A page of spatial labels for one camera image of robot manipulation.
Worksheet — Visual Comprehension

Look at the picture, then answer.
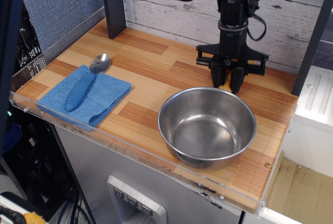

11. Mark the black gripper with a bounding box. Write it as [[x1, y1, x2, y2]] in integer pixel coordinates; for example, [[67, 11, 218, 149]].
[[196, 24, 268, 94]]

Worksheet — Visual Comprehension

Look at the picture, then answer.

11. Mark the metal bowl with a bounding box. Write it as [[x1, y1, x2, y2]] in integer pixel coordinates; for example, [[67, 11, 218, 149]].
[[157, 87, 257, 170]]

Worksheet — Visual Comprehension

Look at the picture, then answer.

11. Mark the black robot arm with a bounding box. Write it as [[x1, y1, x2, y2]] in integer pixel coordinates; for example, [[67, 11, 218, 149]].
[[196, 0, 268, 94]]

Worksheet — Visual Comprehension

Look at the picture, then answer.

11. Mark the blue folded cloth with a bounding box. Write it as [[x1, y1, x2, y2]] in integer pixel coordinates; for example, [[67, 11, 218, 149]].
[[37, 65, 131, 132]]

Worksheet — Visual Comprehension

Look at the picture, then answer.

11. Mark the blue fabric panel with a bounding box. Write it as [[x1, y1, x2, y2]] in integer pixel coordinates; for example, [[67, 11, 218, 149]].
[[24, 0, 105, 53]]

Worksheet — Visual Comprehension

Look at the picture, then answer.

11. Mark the clear acrylic table guard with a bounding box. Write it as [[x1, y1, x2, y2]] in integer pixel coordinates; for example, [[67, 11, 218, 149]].
[[11, 20, 296, 216]]

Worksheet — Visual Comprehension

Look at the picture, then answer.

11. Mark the black plastic crate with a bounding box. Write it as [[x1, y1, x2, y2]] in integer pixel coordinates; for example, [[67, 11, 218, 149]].
[[17, 7, 42, 68]]

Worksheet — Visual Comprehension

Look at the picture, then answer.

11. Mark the yellow object bottom left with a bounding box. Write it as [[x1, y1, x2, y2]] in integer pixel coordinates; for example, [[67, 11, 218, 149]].
[[23, 212, 47, 224]]

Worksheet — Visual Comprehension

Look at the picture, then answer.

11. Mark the dark grey right post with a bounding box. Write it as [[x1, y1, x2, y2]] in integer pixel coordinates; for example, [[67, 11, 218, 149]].
[[291, 0, 332, 96]]

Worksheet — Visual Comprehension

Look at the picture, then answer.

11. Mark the dark grey post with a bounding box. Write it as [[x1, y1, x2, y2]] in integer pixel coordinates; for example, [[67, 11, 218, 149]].
[[291, 0, 332, 96], [104, 0, 126, 39]]

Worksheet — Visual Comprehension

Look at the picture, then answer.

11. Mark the spoon with blue handle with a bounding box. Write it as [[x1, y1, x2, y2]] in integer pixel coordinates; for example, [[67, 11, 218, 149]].
[[65, 54, 111, 112]]

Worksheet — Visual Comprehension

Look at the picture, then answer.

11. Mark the dark grey left post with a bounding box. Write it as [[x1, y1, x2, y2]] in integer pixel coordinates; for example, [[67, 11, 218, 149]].
[[104, 0, 126, 39]]

